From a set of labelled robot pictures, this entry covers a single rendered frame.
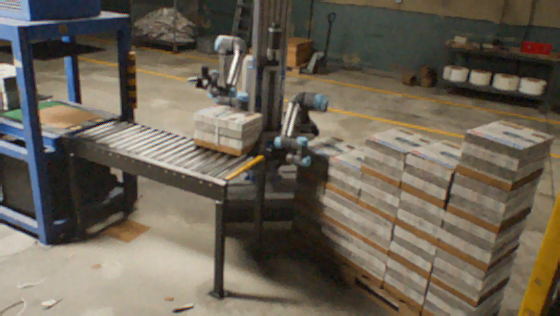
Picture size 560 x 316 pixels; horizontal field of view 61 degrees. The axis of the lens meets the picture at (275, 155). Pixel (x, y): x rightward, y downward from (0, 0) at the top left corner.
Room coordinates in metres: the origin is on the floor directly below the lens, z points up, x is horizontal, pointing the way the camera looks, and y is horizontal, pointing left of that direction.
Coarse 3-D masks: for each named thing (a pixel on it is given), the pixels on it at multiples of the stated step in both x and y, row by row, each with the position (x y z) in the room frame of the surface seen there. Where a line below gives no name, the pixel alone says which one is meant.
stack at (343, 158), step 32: (320, 160) 2.97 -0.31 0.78; (352, 160) 2.89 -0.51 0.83; (320, 192) 2.95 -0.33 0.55; (352, 192) 2.74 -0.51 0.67; (384, 192) 2.57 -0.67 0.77; (320, 224) 2.93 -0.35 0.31; (352, 224) 2.72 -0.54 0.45; (384, 224) 2.53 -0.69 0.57; (416, 224) 2.38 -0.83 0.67; (352, 256) 2.69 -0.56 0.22; (384, 256) 2.51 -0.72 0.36; (416, 256) 2.35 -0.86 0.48; (416, 288) 2.31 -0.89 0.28
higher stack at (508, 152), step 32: (480, 128) 2.33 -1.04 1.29; (512, 128) 2.37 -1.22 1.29; (480, 160) 2.19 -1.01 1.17; (512, 160) 2.08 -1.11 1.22; (544, 160) 2.29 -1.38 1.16; (480, 192) 2.15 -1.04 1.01; (512, 192) 2.09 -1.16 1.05; (448, 224) 2.24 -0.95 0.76; (448, 256) 2.22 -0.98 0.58; (480, 256) 2.09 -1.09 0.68; (512, 256) 2.27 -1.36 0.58; (480, 288) 2.06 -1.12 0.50
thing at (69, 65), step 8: (64, 40) 3.92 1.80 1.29; (72, 40) 3.93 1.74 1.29; (72, 64) 3.91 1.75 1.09; (72, 72) 3.90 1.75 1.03; (72, 80) 3.90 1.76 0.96; (80, 80) 3.97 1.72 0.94; (72, 88) 3.90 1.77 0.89; (80, 88) 3.96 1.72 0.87; (72, 96) 3.91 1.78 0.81; (80, 96) 3.96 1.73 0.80; (80, 104) 3.96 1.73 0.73
